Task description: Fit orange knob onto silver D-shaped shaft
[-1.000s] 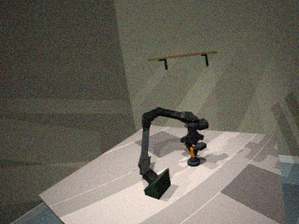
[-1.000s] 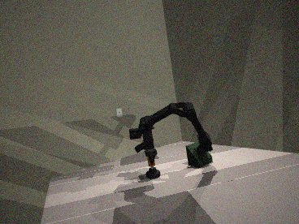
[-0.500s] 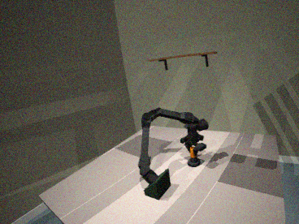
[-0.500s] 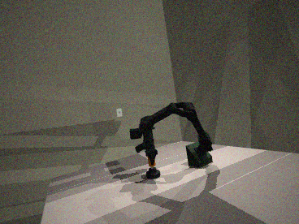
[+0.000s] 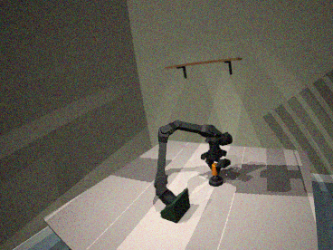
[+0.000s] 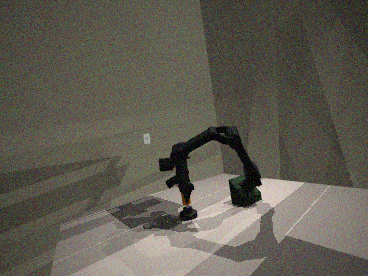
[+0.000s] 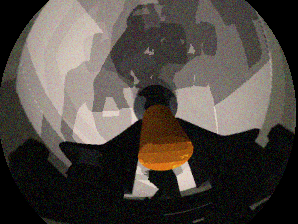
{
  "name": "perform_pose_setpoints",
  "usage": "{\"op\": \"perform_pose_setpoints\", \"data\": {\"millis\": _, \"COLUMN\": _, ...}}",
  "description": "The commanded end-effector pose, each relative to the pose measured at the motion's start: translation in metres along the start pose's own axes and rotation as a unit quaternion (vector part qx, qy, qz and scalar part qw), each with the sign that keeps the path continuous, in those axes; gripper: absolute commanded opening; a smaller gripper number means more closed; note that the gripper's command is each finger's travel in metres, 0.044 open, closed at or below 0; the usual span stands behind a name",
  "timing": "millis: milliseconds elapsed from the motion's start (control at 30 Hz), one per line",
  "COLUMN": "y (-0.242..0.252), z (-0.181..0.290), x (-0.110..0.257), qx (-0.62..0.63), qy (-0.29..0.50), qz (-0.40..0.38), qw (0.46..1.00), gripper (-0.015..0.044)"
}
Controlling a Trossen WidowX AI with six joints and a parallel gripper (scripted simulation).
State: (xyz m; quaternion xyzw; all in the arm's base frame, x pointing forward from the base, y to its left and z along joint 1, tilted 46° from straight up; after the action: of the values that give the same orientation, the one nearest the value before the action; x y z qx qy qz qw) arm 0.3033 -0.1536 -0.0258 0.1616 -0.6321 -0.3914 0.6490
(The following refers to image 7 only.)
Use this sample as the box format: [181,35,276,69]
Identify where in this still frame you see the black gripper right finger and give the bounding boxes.
[177,117,259,188]

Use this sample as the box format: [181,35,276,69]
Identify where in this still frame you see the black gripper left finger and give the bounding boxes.
[60,120,142,194]

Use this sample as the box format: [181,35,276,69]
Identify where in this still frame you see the orange knob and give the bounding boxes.
[137,104,194,171]

